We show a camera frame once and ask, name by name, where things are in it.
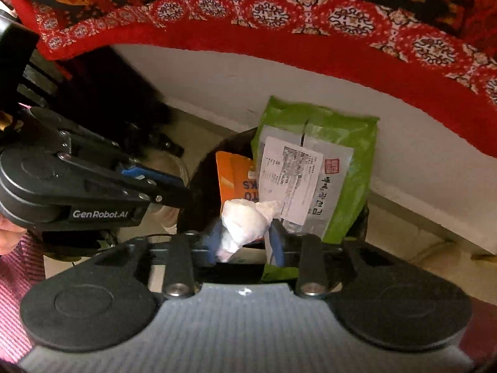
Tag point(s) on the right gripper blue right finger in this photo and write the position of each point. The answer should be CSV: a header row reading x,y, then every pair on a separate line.
x,y
303,252

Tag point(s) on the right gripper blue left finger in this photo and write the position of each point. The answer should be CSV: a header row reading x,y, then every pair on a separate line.
x,y
187,252

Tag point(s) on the white tissue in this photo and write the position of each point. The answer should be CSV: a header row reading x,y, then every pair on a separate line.
x,y
244,222

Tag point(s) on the orange potato sticks bag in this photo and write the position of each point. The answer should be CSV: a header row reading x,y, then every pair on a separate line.
x,y
236,177

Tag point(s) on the green white snack bag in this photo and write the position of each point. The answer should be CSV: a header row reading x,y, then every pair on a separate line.
x,y
318,163

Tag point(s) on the pink sleeved forearm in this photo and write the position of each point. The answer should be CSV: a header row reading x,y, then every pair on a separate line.
x,y
20,270

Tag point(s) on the person left hand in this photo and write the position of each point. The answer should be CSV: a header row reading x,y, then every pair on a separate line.
x,y
10,235

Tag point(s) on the black trash bin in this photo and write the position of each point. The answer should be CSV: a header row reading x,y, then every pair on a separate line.
x,y
206,203

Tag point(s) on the red patterned table cloth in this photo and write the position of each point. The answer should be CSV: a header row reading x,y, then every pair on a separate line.
x,y
436,55

